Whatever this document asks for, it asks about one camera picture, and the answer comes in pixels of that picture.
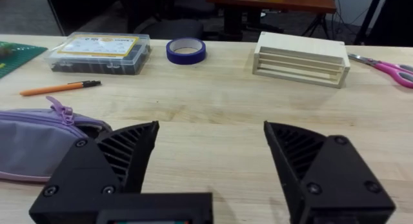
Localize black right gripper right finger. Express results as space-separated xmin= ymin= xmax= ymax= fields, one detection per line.
xmin=263 ymin=121 xmax=397 ymax=224

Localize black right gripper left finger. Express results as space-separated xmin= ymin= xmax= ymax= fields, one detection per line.
xmin=28 ymin=120 xmax=160 ymax=224

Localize purple soft zip bag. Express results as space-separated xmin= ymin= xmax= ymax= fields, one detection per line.
xmin=0 ymin=96 xmax=113 ymax=183

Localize orange pen with black cap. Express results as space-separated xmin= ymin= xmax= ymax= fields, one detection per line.
xmin=19 ymin=80 xmax=102 ymax=97

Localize clear plastic parts box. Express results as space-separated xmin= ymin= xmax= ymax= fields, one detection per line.
xmin=44 ymin=32 xmax=152 ymax=76

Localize green board with toy blocks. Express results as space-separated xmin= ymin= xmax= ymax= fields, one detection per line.
xmin=0 ymin=41 xmax=48 ymax=79

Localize pale wooden slatted box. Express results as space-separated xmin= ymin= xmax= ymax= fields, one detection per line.
xmin=252 ymin=31 xmax=351 ymax=89

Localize blue tape roll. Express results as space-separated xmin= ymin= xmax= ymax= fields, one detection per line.
xmin=166 ymin=37 xmax=207 ymax=65

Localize brown wooden desk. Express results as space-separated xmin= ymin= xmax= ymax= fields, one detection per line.
xmin=206 ymin=0 xmax=337 ymax=41

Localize pink handled scissors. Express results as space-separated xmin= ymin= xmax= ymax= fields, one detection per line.
xmin=347 ymin=52 xmax=413 ymax=89

